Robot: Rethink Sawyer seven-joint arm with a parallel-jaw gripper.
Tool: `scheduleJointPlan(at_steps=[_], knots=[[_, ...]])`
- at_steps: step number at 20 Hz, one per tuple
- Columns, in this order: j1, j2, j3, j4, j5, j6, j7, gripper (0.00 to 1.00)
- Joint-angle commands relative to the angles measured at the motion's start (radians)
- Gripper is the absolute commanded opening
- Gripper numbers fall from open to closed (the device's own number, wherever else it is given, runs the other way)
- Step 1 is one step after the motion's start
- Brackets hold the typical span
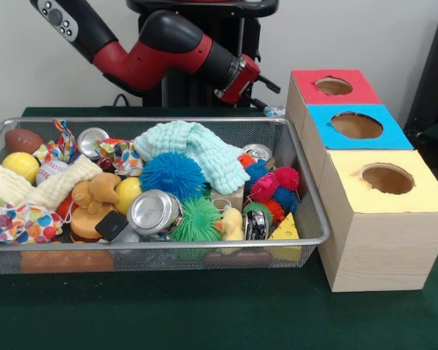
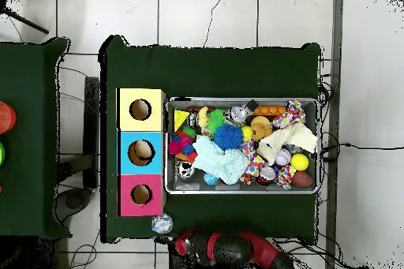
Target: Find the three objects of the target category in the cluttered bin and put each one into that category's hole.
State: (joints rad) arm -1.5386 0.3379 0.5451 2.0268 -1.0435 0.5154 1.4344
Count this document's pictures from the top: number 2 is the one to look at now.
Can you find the clear plastic bottle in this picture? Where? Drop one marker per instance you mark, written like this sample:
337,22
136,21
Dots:
162,223

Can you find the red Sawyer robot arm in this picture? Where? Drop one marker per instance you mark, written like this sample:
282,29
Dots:
233,251

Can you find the wooden box with three holes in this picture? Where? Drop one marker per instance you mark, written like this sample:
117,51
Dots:
126,124

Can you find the mint green waffle cloth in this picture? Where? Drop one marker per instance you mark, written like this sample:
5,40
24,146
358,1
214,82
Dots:
217,160

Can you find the grey rounded base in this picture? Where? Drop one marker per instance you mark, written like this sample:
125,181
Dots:
74,201

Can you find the blue spiky rubber ball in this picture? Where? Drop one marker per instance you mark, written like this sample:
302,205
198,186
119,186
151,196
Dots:
228,136

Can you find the yellow cheese wedge toy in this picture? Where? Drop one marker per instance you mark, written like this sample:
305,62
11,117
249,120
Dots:
180,117

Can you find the green spiky rubber ball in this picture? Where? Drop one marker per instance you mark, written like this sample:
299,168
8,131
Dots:
216,118

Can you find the white toy baseball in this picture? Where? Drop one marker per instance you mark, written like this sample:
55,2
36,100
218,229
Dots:
282,157

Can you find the brown toy football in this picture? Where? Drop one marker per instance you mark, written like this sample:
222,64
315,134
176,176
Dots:
302,179

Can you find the brown plush toy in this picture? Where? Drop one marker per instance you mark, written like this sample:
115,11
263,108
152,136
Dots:
260,127

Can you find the yellow tennis ball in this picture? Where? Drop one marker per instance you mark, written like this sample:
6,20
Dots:
299,162

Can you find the cream waffle cloth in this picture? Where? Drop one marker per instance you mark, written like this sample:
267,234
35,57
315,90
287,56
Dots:
284,139

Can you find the dark green table cloth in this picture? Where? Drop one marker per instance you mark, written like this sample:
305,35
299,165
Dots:
205,73
28,171

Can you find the green plastic cup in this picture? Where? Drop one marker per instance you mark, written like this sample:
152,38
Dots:
1,153

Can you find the red plastic cup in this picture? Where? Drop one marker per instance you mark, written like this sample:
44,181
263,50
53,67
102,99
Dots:
6,117

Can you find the black tripod leg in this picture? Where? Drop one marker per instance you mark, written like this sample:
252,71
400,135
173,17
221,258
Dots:
28,22

